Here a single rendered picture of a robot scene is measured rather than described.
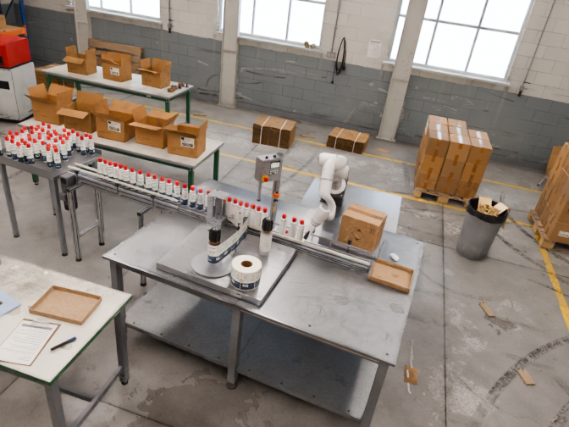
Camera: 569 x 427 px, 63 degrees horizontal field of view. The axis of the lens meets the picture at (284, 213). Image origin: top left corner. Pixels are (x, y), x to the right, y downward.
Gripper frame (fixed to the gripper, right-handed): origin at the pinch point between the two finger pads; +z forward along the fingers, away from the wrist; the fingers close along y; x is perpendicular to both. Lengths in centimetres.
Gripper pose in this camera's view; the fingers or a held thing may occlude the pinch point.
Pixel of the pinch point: (306, 236)
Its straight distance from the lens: 357.8
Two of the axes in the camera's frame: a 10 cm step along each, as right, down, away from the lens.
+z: -4.2, 7.1, 5.6
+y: -3.7, 4.3, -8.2
